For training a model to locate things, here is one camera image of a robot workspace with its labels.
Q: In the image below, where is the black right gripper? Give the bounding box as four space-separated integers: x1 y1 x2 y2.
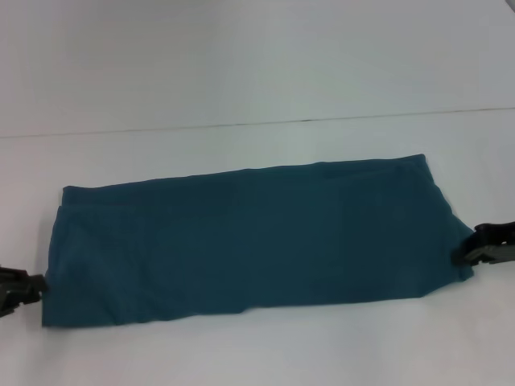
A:
452 220 515 267

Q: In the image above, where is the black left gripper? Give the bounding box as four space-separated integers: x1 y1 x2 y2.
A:
0 265 50 318

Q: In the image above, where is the teal t-shirt with FREE print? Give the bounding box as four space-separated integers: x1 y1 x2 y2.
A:
41 152 476 331

